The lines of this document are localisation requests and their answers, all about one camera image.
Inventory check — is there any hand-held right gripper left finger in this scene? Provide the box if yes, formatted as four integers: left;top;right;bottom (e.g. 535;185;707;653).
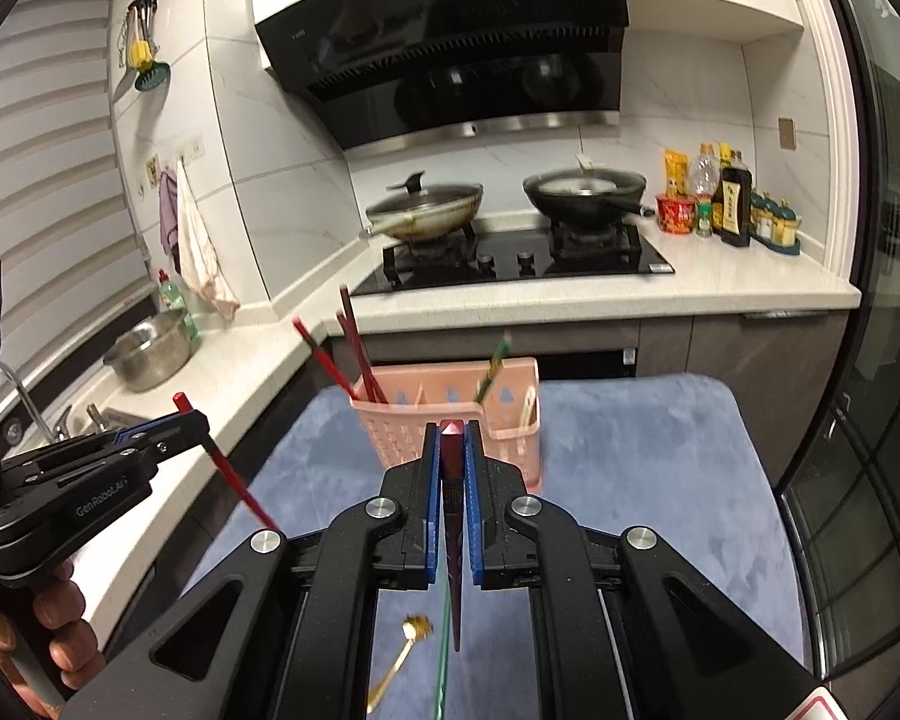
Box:
75;422;446;720

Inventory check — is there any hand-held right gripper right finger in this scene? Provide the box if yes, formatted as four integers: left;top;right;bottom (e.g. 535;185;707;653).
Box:
463;422;842;720

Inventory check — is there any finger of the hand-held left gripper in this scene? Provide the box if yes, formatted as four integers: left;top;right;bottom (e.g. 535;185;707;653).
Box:
54;424;212;501
0;409;209;479

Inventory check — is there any dark red chopstick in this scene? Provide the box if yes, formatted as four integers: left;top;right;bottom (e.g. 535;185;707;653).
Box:
337;283;382;404
335;310;387;404
439;420;467;652
172;391;280;532
292;319;365;402

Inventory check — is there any pink utensil basket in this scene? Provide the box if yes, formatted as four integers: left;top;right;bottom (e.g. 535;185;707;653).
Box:
349;356;545;488

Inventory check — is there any green chopstick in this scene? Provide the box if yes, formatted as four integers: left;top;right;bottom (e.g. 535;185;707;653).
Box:
474;334;512;404
435;589;452;720

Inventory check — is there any person's left hand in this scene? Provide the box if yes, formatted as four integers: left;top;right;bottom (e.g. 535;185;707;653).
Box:
0;562;108;720

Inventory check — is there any steel sink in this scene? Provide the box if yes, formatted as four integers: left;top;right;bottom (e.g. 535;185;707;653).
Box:
67;403;188;451

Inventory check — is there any steel pot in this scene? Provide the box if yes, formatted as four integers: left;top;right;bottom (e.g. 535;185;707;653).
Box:
103;307;194;393

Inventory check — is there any steel faucet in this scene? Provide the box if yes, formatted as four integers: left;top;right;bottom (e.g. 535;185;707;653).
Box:
0;360;76;443

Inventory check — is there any green dish soap bottle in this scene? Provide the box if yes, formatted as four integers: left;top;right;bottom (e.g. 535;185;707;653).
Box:
157;270;198;338

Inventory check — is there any gold spoon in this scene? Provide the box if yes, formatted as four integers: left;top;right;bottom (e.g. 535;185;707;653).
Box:
366;615;434;713

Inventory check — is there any blue mat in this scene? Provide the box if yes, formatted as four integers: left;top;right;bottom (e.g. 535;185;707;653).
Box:
172;373;807;720

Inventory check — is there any white dish towel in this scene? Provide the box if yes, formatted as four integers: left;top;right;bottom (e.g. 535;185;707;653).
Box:
174;161;241;320

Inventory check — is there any purple cloth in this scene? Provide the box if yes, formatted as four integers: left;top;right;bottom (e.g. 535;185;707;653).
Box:
157;169;181;256

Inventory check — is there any black gas stove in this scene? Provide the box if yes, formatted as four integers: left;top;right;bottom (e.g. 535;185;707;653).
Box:
349;225;677;297

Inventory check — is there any cream wok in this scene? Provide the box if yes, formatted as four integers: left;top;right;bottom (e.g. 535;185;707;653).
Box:
360;180;487;245

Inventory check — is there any window blind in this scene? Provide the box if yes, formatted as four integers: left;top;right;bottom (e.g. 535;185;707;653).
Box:
0;0;158;421

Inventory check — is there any grey lower cabinet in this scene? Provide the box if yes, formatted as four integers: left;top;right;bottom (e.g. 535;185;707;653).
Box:
330;311;848;391

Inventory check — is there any glass wok lid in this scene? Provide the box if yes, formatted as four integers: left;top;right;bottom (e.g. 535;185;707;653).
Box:
365;172;485;220

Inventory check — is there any black wok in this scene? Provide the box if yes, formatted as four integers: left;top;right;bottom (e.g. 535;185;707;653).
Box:
523;169;657;230

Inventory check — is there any red instant noodle cup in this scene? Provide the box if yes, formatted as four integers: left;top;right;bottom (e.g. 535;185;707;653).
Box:
654;193;700;236

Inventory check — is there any yellow seasoning packet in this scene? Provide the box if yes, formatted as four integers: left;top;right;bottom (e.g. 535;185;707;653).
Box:
664;148;689;200

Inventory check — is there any dark soy sauce bottle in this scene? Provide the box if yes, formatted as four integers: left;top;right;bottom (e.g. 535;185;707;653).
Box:
718;151;755;248

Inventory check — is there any clear plastic bottle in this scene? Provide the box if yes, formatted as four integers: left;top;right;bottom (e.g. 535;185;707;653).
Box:
688;142;721;200

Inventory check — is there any teal seasoning jar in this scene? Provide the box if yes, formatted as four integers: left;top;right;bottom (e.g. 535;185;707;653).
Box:
776;199;803;250
750;191;777;241

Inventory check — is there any glass sliding door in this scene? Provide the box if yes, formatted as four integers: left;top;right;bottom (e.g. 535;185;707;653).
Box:
776;0;900;698

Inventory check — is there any black range hood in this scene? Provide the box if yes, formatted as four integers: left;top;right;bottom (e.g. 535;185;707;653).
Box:
253;0;631;151

